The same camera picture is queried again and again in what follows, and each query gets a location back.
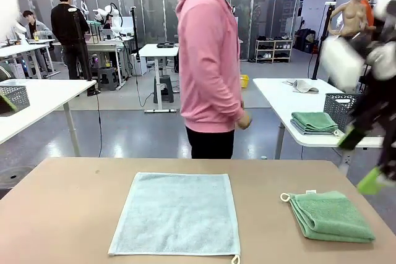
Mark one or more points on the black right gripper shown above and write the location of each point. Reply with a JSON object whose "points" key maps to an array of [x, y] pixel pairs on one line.
{"points": [[388, 125]]}

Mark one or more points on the green towel with white loop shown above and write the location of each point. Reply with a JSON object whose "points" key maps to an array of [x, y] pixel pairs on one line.
{"points": [[334, 217]]}

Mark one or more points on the light blue towel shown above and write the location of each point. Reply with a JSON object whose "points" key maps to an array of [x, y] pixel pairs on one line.
{"points": [[176, 211]]}

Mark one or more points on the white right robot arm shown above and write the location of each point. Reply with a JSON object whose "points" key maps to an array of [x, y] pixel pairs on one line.
{"points": [[340, 60]]}

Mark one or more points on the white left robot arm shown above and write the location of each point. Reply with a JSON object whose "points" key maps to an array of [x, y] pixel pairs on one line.
{"points": [[6, 7]]}

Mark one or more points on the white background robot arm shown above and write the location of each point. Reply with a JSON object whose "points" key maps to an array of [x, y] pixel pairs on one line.
{"points": [[113, 13], [21, 29]]}

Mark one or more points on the person's right forearm pink sleeve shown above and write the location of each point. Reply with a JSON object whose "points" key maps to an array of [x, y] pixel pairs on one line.
{"points": [[233, 100]]}

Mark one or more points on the light grey mesh basket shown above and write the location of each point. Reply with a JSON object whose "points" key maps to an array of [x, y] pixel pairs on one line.
{"points": [[18, 97]]}

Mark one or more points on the dark grey mesh basket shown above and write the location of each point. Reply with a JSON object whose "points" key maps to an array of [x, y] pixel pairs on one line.
{"points": [[335, 112]]}

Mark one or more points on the person's right hand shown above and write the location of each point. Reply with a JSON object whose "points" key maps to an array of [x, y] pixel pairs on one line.
{"points": [[243, 120]]}

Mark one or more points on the white side table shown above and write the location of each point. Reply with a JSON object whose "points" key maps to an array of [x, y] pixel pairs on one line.
{"points": [[46, 100], [278, 100]]}

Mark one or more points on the white long desk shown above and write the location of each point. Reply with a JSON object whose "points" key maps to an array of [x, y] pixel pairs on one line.
{"points": [[21, 48]]}

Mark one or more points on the green terry towel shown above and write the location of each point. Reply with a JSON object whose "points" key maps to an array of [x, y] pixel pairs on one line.
{"points": [[312, 119]]}

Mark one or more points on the grey-blue towel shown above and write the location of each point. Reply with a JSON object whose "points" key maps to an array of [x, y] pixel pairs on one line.
{"points": [[301, 131]]}

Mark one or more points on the seated person in grey jacket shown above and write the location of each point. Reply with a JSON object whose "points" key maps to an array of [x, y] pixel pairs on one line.
{"points": [[37, 29]]}

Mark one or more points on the grey crumpled cloth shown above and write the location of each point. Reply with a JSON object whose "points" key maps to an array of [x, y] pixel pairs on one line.
{"points": [[301, 86]]}

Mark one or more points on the man in black with cap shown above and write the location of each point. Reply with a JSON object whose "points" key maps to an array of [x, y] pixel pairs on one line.
{"points": [[66, 29]]}

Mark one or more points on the grey step stool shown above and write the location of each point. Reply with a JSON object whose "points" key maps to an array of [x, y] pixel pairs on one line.
{"points": [[107, 77], [163, 86]]}

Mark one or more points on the black light stand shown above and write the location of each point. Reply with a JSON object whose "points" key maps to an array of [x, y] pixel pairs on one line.
{"points": [[322, 44]]}

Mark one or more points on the black bags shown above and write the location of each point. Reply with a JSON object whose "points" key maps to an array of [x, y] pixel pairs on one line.
{"points": [[304, 40]]}

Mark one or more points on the yellow plastic crate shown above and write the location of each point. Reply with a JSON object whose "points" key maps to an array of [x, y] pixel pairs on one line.
{"points": [[245, 81]]}

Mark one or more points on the white shoe rack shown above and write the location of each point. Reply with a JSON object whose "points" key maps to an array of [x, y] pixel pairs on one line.
{"points": [[273, 49]]}

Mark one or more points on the bare skin-tone mannequin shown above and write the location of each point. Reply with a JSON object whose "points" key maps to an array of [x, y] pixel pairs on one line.
{"points": [[351, 16]]}

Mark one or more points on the black pole stand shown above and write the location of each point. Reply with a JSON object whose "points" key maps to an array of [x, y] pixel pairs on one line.
{"points": [[135, 29]]}

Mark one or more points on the mannequin with hat, orange top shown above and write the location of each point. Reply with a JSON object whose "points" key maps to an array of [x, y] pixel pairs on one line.
{"points": [[368, 7]]}

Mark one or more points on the white standing desk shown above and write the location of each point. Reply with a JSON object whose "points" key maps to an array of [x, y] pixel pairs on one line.
{"points": [[154, 51]]}

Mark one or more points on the black item on desk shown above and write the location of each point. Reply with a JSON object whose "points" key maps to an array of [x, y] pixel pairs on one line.
{"points": [[167, 44]]}

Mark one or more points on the person in pink hoodie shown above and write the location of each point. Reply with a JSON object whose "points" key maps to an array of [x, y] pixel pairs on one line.
{"points": [[207, 60]]}

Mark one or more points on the black camera tripod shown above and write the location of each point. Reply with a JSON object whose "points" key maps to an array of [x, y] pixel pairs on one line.
{"points": [[92, 92]]}

